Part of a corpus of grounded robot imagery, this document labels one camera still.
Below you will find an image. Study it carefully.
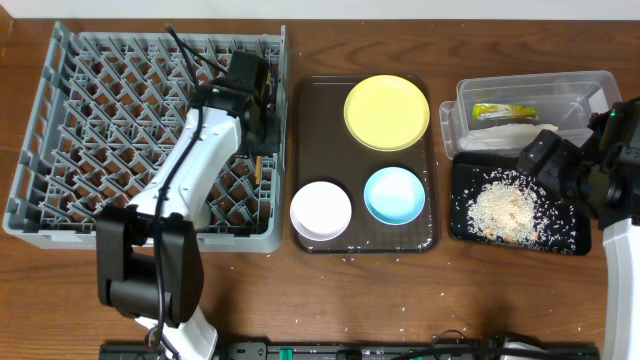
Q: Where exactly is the white napkin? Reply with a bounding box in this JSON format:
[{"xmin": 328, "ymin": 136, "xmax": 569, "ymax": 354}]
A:
[{"xmin": 459, "ymin": 123, "xmax": 558, "ymax": 151}]

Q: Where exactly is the rice and shell pile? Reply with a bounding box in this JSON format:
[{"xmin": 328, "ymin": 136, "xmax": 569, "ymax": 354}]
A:
[{"xmin": 459, "ymin": 168, "xmax": 579, "ymax": 251}]

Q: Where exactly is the green orange snack wrapper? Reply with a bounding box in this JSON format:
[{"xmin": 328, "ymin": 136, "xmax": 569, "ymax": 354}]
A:
[{"xmin": 472, "ymin": 103, "xmax": 537, "ymax": 121}]

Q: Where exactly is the white bowl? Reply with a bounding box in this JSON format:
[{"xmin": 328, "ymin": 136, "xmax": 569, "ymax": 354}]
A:
[{"xmin": 289, "ymin": 181, "xmax": 352, "ymax": 242}]

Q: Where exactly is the light blue bowl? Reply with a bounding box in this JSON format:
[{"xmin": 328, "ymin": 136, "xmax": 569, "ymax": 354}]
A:
[{"xmin": 363, "ymin": 167, "xmax": 426, "ymax": 226}]

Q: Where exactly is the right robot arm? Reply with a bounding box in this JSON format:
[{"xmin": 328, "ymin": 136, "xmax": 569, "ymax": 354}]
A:
[{"xmin": 516, "ymin": 98, "xmax": 639, "ymax": 359}]

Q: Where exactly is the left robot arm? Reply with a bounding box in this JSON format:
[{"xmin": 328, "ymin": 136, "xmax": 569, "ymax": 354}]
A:
[{"xmin": 96, "ymin": 52, "xmax": 280, "ymax": 359}]

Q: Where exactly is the grey dishwasher rack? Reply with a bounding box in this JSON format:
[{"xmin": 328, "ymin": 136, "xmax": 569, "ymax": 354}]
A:
[{"xmin": 2, "ymin": 24, "xmax": 291, "ymax": 253}]

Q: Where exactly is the black rectangular tray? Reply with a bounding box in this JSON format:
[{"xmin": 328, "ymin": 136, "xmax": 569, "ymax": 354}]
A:
[{"xmin": 448, "ymin": 151, "xmax": 593, "ymax": 257}]

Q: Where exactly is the clear plastic bin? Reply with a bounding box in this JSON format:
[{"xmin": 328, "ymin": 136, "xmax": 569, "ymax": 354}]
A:
[{"xmin": 439, "ymin": 70, "xmax": 622, "ymax": 158}]

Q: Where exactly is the dark brown serving tray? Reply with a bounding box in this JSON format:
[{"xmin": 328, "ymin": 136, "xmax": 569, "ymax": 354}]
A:
[{"xmin": 291, "ymin": 75, "xmax": 441, "ymax": 254}]

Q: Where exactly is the yellow plate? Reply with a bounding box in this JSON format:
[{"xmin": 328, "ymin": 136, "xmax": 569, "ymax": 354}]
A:
[{"xmin": 343, "ymin": 75, "xmax": 431, "ymax": 152}]

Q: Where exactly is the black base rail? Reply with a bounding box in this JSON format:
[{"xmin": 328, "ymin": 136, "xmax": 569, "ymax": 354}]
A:
[{"xmin": 98, "ymin": 334, "xmax": 601, "ymax": 360}]

